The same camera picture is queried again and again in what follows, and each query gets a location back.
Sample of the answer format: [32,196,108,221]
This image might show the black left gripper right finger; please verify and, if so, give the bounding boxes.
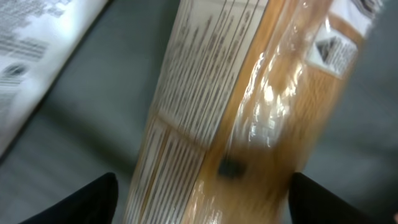
[289,172,373,224]

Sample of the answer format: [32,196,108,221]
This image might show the grey plastic shopping basket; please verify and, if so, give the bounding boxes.
[1,0,397,223]

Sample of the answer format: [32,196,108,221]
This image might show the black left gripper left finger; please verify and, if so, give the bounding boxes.
[21,172,119,224]

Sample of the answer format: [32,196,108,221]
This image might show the white printed packet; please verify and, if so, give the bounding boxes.
[1,0,109,154]

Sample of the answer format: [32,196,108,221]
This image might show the orange spaghetti packet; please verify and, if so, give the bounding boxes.
[123,0,386,223]

